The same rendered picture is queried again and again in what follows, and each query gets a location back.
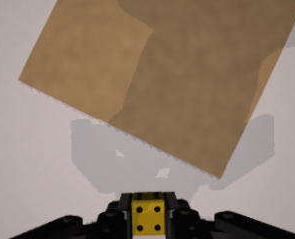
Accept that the tan square mat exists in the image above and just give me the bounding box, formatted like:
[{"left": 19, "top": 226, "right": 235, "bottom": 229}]
[{"left": 18, "top": 0, "right": 295, "bottom": 179}]

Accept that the yellow die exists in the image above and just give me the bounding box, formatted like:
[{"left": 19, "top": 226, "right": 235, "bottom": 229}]
[{"left": 132, "top": 192, "right": 165, "bottom": 236}]

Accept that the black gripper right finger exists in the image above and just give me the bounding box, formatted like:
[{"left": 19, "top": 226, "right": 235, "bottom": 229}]
[{"left": 163, "top": 192, "right": 295, "bottom": 239}]

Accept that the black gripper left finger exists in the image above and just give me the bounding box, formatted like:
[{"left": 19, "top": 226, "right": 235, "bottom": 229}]
[{"left": 10, "top": 193, "right": 133, "bottom": 239}]

